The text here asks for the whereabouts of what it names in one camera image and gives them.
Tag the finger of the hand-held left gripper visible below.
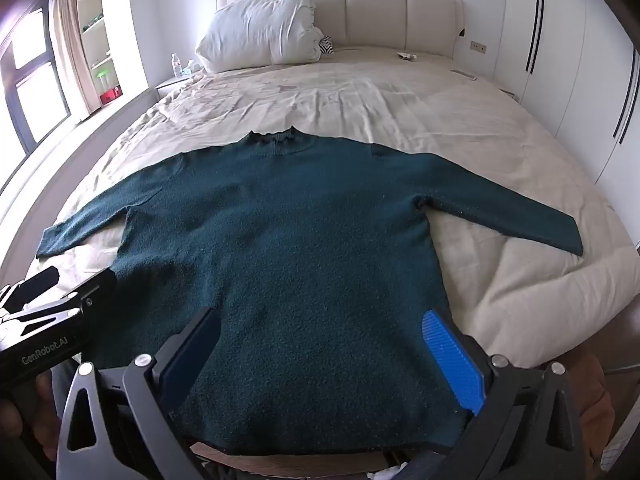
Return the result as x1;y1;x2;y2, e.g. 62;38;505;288
55;266;119;317
0;266;62;313

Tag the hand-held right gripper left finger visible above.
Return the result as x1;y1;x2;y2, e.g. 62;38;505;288
57;305;223;480

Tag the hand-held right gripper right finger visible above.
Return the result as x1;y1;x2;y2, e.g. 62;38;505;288
421;310;590;480

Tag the dark teal blanket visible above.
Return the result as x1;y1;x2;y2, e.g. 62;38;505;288
36;129;585;457

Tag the person's left hand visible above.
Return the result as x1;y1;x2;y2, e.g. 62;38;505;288
0;372;57;466

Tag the white nightstand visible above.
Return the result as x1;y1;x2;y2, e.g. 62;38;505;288
154;71;205;103

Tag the beige curtain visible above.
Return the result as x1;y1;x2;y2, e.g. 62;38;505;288
50;0;98;123

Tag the bed with beige sheet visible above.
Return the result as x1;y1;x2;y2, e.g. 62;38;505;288
0;42;640;371

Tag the white open shelf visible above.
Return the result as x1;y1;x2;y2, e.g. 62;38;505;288
75;0;126;113

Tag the white pillow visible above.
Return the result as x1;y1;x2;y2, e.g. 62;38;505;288
194;0;326;73

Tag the beige padded headboard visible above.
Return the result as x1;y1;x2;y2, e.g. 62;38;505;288
215;0;465;61

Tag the window with dark frame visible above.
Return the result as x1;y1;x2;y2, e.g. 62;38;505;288
0;0;73;161

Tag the white wardrobe with black handles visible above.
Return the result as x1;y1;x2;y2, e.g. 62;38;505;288
492;0;640;221

